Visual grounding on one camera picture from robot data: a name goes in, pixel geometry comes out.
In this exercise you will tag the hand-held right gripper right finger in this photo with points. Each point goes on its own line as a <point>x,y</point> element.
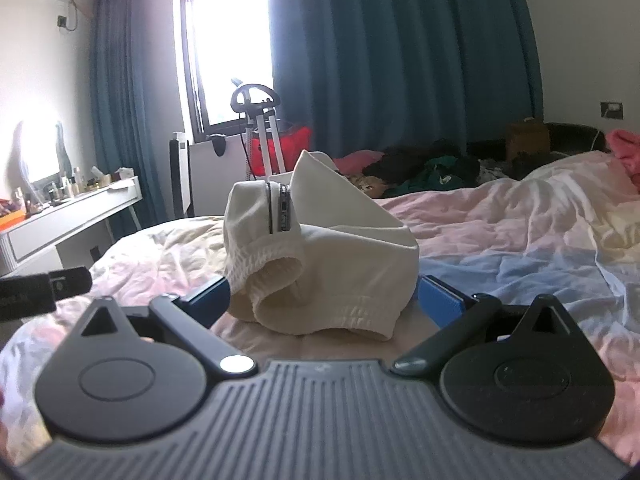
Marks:
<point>440,300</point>

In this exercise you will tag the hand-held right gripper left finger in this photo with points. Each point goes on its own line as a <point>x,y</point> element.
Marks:
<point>212,294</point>

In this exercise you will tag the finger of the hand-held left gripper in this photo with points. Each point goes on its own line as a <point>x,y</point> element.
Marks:
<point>72,280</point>

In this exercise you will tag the cream white pants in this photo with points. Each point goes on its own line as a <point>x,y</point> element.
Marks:
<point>350,260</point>

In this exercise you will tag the pile of dark clothes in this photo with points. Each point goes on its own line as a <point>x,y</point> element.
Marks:
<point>440,167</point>

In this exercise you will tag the white vanity desk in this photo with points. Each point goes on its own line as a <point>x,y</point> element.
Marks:
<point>65,225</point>

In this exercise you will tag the orange tray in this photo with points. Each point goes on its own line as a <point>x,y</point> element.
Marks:
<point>11,218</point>

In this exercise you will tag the pastel pink bed quilt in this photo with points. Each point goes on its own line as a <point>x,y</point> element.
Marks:
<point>500,240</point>

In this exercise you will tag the group of cosmetic bottles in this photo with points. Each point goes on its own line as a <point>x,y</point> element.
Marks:
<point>75,185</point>

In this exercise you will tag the black and white tower appliance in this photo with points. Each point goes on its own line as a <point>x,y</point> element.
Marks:
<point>180,175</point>

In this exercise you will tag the vanity mirror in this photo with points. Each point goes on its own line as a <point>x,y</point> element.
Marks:
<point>37,150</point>

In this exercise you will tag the red bag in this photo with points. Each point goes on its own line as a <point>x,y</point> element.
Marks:
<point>295,142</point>

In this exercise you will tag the brown bag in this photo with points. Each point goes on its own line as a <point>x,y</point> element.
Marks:
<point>527,137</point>

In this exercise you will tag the garment steamer stand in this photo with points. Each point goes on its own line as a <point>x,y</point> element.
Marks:
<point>255,97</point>

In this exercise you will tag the blue curtain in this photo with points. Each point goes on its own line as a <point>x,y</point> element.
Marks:
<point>130,85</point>
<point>400,60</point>

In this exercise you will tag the black headboard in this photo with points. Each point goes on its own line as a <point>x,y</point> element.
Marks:
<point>575,137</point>

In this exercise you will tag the pink fluffy cloth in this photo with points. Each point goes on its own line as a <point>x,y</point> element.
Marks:
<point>625,147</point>

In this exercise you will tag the window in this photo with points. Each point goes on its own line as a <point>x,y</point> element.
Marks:
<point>225,45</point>

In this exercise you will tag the wall socket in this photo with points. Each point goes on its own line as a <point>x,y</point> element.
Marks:
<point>611,110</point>

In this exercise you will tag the small wall outlet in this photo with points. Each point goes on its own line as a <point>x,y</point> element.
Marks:
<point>63,20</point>

